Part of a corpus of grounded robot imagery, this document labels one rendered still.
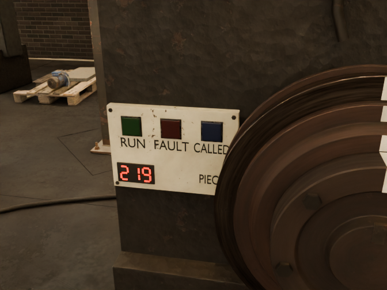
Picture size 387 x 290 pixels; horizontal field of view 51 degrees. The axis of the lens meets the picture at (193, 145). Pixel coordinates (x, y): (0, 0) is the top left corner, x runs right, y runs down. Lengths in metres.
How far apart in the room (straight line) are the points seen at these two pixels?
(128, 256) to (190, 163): 0.30
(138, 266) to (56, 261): 1.53
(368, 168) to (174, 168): 0.40
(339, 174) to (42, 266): 2.06
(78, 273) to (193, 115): 1.69
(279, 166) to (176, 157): 0.27
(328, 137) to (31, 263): 2.10
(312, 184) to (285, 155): 0.07
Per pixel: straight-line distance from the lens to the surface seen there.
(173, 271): 0.93
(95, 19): 3.44
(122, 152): 0.84
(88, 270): 2.35
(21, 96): 5.37
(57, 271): 2.38
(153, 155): 0.82
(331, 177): 0.55
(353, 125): 0.60
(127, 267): 0.96
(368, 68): 0.67
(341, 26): 0.71
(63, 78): 5.32
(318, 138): 0.59
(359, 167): 0.56
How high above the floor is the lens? 1.48
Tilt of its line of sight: 24 degrees down
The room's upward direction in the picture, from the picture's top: 1 degrees counter-clockwise
